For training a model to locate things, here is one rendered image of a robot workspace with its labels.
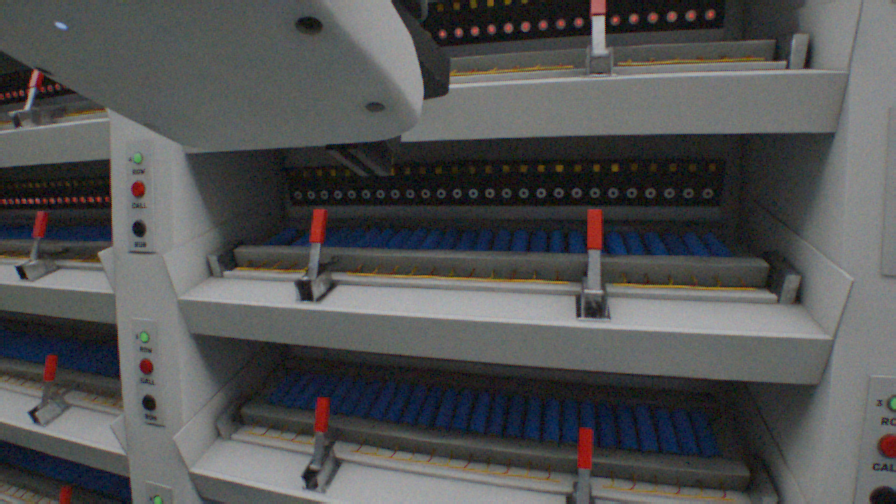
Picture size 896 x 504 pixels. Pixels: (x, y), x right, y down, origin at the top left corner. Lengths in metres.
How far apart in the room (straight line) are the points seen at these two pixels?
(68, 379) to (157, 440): 0.26
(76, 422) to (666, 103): 0.79
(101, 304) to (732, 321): 0.66
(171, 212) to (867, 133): 0.62
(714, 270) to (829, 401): 0.13
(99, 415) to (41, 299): 0.17
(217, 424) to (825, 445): 0.60
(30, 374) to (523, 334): 0.77
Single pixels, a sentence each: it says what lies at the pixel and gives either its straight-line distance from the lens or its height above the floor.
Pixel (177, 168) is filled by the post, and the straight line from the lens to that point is 0.54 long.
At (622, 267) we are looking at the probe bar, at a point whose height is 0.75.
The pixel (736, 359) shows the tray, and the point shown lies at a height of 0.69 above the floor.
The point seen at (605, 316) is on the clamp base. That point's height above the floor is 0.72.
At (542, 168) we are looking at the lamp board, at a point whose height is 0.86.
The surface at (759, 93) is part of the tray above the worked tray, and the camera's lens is 0.41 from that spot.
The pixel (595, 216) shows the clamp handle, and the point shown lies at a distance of 0.39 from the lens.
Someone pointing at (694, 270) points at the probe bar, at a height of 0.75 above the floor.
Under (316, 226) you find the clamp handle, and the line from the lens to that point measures 0.45.
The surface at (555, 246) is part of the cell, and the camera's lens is 0.47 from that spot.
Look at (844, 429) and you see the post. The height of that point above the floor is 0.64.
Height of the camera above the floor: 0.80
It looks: 4 degrees down
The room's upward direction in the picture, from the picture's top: 1 degrees clockwise
